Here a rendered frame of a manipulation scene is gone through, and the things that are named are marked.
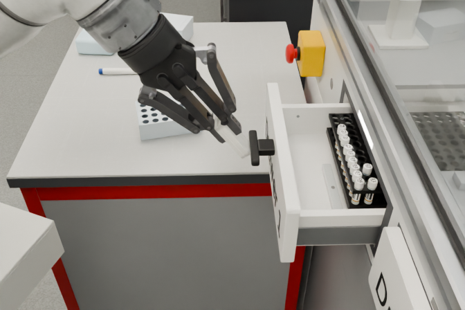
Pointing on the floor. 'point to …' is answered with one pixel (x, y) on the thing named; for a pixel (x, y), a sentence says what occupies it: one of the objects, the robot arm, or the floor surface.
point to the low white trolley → (161, 186)
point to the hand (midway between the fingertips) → (232, 135)
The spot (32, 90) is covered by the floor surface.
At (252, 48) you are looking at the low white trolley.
